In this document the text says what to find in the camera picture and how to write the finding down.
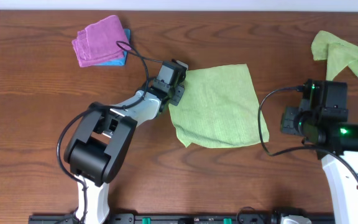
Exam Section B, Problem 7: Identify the folded blue cloth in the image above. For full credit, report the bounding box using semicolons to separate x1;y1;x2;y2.
96;28;131;67

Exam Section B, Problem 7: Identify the folded purple cloth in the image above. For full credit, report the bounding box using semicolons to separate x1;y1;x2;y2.
71;15;131;67

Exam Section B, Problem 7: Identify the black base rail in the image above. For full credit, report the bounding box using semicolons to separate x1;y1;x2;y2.
28;207;335;224

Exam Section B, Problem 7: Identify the crumpled green cloth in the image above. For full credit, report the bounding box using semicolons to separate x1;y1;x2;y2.
311;30;358;81

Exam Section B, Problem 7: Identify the black cable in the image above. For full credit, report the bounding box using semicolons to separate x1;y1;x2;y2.
56;40;164;224
257;86;358;224

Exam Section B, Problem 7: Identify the light green cloth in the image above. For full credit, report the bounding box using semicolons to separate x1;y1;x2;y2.
169;64;270;149

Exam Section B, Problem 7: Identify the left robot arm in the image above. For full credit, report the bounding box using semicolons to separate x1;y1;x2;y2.
57;78;185;223

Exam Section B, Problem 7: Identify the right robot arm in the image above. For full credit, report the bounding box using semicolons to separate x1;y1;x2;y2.
280;105;358;223

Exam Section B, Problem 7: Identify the right black cable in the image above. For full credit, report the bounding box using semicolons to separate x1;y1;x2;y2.
257;86;358;224

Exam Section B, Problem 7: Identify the left black cable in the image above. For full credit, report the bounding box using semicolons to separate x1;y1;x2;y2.
56;40;164;224

